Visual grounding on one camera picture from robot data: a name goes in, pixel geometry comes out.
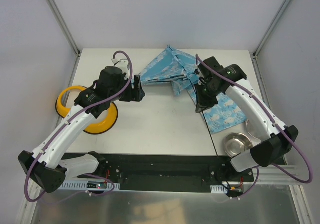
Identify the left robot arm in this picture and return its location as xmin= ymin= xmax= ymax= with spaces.
xmin=18 ymin=63 xmax=145 ymax=194

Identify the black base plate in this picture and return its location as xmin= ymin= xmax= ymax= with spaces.
xmin=74 ymin=152 xmax=259 ymax=192

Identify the white cable duct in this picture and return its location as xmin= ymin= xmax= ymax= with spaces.
xmin=210 ymin=185 xmax=228 ymax=195
xmin=58 ymin=180 xmax=120 ymax=191

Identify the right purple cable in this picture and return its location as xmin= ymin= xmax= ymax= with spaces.
xmin=195 ymin=53 xmax=315 ymax=202

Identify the right white cable duct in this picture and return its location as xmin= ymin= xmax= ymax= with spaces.
xmin=210 ymin=185 xmax=228 ymax=195

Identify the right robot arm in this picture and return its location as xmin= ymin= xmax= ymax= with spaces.
xmin=195 ymin=57 xmax=299 ymax=182

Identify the blue snowman pet tent fabric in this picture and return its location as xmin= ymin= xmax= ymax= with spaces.
xmin=138 ymin=44 xmax=201 ymax=98

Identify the purple cable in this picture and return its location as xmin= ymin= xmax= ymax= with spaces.
xmin=24 ymin=50 xmax=133 ymax=204
xmin=195 ymin=53 xmax=315 ymax=202

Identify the left white cable duct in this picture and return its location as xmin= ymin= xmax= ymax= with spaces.
xmin=58 ymin=180 xmax=120 ymax=191

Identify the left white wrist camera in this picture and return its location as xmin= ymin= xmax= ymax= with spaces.
xmin=111 ymin=58 xmax=131 ymax=73

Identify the black tent pole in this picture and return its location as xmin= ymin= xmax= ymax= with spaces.
xmin=189 ymin=79 xmax=219 ymax=158
xmin=142 ymin=46 xmax=201 ymax=84

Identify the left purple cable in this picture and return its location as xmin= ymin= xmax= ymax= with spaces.
xmin=24 ymin=50 xmax=133 ymax=204

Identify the steel pet bowl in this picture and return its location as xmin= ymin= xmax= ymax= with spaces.
xmin=223 ymin=132 xmax=253 ymax=158
xmin=245 ymin=119 xmax=261 ymax=140

